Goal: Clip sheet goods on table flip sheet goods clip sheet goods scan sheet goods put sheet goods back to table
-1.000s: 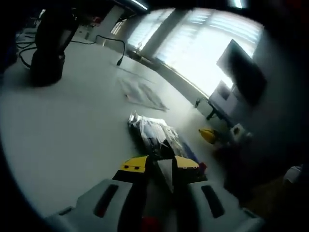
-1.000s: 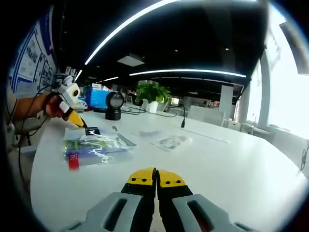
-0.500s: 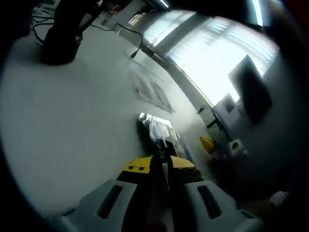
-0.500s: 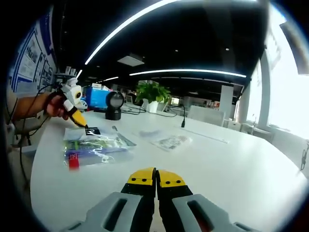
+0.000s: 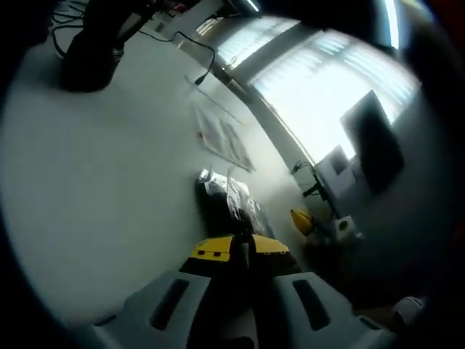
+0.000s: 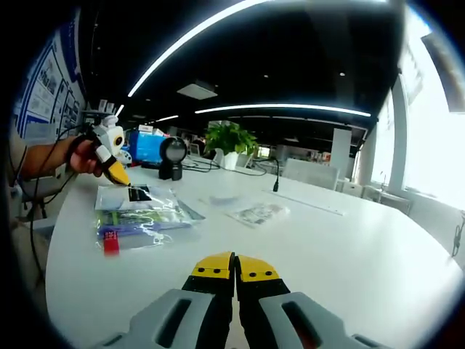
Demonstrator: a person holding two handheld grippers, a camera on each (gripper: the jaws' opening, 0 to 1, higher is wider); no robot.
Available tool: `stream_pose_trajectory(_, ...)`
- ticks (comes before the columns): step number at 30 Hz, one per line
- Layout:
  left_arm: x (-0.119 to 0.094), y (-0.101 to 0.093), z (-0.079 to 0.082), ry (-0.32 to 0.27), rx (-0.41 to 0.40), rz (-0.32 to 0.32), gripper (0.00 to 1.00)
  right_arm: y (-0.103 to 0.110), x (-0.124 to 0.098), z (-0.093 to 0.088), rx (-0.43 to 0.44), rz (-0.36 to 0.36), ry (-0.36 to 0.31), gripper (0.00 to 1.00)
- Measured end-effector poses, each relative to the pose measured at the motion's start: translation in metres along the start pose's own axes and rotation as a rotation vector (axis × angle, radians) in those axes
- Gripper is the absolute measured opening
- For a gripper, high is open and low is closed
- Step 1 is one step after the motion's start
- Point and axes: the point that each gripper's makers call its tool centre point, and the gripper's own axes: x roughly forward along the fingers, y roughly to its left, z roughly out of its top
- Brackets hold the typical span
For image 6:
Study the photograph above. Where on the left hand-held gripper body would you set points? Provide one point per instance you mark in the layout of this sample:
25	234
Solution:
109	132

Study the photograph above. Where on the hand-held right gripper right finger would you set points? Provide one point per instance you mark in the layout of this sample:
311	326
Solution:
269	301

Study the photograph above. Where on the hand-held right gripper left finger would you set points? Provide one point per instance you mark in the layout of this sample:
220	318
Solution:
203	301

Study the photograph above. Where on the clear black-label sheet goods packet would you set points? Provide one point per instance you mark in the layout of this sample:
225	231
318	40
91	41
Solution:
112	198

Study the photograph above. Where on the stack of sheet goods packets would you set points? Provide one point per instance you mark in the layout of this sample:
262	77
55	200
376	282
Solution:
152	214

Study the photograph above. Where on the clear red-label sheet goods packet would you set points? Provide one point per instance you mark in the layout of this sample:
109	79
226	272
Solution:
138	236

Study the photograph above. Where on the clear printed sheet goods packet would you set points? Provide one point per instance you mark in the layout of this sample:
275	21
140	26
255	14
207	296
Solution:
258	214

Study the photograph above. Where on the person's left hand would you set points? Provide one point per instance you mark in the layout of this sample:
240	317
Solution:
85	160

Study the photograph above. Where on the white and blue device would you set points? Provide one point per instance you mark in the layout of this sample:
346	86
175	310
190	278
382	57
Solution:
126	157

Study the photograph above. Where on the white shelf with boxes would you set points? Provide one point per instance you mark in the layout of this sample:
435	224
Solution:
103	108

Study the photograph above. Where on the blue plastic box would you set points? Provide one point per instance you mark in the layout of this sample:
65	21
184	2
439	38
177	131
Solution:
145	149

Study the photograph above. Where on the black flat box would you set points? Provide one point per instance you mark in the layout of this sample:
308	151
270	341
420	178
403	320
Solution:
150	164

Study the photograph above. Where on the black round barcode scanner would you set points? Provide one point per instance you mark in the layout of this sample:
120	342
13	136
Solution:
170	172

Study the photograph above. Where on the grey office chair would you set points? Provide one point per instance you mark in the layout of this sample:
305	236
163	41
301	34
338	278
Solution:
47	185

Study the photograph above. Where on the white table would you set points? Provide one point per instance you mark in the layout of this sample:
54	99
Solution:
327	261

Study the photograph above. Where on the ceiling air vent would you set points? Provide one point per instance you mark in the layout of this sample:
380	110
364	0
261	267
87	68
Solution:
198	90

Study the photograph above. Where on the green potted plant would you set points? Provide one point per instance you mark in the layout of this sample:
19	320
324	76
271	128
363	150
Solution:
229	138

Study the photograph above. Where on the long ceiling light strip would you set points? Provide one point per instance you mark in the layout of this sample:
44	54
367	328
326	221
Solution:
283	107
189	36

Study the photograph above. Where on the person's beige clothing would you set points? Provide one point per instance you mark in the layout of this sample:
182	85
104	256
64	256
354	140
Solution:
22	254

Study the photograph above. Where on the white low cabinet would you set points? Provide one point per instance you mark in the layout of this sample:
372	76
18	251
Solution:
309	174

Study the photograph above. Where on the white square pillar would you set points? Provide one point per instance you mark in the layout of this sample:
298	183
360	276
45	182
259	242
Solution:
341	152

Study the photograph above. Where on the blue white wall poster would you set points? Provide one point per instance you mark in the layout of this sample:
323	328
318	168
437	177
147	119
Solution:
40	91

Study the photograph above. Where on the black wall monitor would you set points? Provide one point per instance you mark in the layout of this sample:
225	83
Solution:
450	76

